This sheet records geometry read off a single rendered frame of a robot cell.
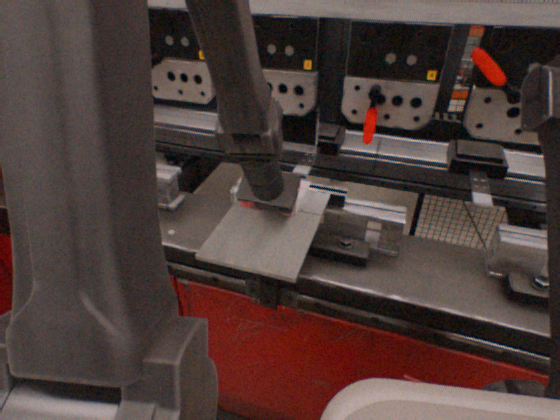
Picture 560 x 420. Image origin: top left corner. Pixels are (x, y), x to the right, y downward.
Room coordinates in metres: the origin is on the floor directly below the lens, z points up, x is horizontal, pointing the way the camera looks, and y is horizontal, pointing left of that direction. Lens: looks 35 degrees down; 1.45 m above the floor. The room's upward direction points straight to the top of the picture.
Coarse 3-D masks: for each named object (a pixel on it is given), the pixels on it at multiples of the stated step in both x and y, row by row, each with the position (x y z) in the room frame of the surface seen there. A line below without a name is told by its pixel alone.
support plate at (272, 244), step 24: (312, 192) 0.69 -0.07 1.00; (240, 216) 0.61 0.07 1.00; (264, 216) 0.61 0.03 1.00; (288, 216) 0.61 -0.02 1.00; (312, 216) 0.61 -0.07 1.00; (216, 240) 0.54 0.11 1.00; (240, 240) 0.54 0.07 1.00; (264, 240) 0.54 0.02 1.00; (288, 240) 0.54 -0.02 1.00; (312, 240) 0.54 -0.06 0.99; (240, 264) 0.47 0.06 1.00; (264, 264) 0.47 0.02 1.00; (288, 264) 0.47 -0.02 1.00
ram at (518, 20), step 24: (168, 0) 0.77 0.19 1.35; (264, 0) 0.71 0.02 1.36; (288, 0) 0.70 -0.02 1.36; (312, 0) 0.68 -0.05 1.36; (336, 0) 0.67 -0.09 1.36; (360, 0) 0.66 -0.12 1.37; (384, 0) 0.65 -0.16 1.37; (408, 0) 0.64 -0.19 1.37; (432, 0) 0.63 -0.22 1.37; (456, 0) 0.62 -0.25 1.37; (480, 24) 0.61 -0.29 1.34; (504, 24) 0.60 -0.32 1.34; (528, 24) 0.59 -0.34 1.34; (552, 24) 0.58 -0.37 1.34
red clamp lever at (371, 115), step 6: (372, 90) 0.61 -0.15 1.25; (378, 90) 0.61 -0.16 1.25; (372, 96) 0.60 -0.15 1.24; (378, 96) 0.60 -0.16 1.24; (372, 102) 0.61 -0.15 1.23; (372, 108) 0.61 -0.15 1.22; (366, 114) 0.61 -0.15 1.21; (372, 114) 0.61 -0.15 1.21; (366, 120) 0.61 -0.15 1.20; (372, 120) 0.61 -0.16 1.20; (366, 126) 0.61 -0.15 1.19; (372, 126) 0.61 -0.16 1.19; (366, 132) 0.61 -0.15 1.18; (372, 132) 0.61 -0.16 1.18; (366, 138) 0.61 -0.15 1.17; (372, 138) 0.61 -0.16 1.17; (366, 144) 0.61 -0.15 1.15
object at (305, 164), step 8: (320, 128) 0.95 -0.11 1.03; (328, 128) 0.95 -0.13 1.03; (336, 128) 0.95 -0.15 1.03; (344, 128) 0.98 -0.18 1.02; (320, 136) 0.91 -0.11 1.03; (328, 136) 0.90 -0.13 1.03; (336, 136) 0.92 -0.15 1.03; (344, 136) 0.97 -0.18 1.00; (320, 144) 0.90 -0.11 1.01; (328, 144) 0.89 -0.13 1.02; (336, 144) 0.89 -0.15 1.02; (304, 152) 0.87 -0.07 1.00; (320, 152) 0.90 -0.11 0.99; (328, 152) 0.89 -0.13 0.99; (336, 152) 0.89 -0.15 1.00; (304, 160) 0.83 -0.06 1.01; (312, 160) 0.83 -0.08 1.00; (296, 168) 0.79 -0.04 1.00; (304, 168) 0.79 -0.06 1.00; (304, 176) 0.76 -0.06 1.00
